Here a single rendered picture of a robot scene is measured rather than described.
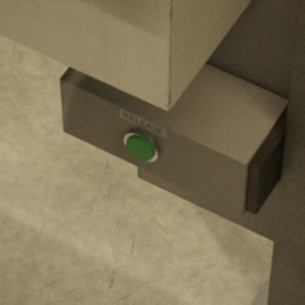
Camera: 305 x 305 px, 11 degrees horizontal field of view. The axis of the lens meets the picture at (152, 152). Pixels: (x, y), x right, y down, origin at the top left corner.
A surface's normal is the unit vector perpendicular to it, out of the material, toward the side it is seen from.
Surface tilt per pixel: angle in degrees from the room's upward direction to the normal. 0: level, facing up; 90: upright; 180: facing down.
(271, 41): 90
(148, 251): 0
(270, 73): 90
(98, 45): 90
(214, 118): 0
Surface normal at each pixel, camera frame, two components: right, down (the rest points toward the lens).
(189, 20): 0.86, 0.40
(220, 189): -0.51, 0.69
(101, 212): 0.00, -0.61
